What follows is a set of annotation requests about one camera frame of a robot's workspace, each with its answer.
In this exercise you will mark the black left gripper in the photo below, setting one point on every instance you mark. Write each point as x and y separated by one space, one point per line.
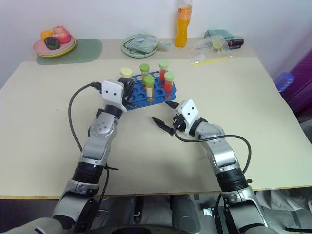
128 91

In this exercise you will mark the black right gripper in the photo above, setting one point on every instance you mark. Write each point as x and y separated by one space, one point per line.
179 123

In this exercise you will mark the yellow cap test tube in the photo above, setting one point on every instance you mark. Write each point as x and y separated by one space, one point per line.
125 72

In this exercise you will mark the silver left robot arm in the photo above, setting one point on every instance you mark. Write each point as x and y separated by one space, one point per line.
97 146

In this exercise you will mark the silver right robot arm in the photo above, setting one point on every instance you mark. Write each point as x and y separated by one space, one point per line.
219 148

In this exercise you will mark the blue test tube rack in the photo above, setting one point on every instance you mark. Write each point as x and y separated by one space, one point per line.
161 93

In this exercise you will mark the green cap yellow tube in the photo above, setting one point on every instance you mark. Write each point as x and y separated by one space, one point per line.
149 89

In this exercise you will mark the green cap pale tube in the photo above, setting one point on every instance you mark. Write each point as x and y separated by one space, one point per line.
144 69

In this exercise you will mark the green cap red tube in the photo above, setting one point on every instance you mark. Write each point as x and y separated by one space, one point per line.
168 85
163 72

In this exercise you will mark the pale green plate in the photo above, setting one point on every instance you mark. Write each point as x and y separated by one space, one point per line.
126 51

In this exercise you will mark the green packaged cloth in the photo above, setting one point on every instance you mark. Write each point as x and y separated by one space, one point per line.
142 43

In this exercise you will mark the green placemat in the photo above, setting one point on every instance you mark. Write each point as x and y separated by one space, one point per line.
85 52

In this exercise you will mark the small clear bag white disc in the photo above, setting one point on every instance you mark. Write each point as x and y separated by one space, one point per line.
200 57

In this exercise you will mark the stack of coloured plates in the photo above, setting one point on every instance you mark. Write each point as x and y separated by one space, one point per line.
68 51

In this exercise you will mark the yellow stick in wrapper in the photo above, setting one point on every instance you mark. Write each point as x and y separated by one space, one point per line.
214 60

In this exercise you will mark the black zip tie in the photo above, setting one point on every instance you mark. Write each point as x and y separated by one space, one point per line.
112 168

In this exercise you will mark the light green plate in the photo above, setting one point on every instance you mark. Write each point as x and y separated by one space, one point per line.
64 51

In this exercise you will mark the orange soda bottle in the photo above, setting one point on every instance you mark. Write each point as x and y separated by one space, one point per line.
182 31

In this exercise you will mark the clear bag yellow toys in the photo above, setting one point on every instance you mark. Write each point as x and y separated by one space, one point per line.
217 45

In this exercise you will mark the pink toy fruit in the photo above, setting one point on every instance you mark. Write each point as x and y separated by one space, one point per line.
61 34

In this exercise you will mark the black toy food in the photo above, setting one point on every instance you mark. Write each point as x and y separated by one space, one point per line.
52 43

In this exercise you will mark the green crumpled cloth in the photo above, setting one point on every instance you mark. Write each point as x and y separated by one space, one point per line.
220 33

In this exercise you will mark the pink plate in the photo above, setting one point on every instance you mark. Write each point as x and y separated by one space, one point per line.
39 47

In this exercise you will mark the red and black tool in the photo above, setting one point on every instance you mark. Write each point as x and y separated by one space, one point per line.
236 42

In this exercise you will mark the dark rounded robot leg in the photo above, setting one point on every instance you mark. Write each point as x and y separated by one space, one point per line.
122 212
184 214

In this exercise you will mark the orange toy food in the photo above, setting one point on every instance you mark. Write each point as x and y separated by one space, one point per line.
45 34

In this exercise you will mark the blue ribbed cup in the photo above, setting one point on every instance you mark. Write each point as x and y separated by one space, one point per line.
284 81

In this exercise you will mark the purple container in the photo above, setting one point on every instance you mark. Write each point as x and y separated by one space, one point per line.
301 90

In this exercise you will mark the grey robot torso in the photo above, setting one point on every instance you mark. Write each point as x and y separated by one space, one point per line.
26 226

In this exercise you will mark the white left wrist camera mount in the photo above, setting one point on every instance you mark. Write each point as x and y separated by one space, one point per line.
112 91

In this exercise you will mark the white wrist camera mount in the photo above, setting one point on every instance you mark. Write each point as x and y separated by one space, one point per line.
112 91
189 111

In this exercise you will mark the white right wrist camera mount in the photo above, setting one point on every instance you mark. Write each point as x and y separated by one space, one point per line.
189 111

